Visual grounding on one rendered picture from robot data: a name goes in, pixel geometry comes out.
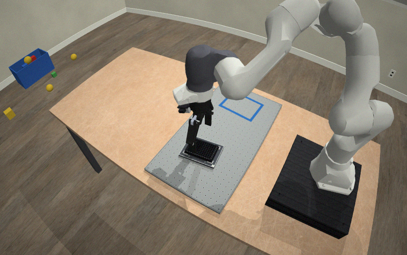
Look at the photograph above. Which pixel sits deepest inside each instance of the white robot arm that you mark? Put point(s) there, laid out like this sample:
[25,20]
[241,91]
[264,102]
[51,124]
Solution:
[354,119]

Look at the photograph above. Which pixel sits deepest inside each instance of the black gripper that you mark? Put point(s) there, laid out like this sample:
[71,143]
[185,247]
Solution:
[199,110]

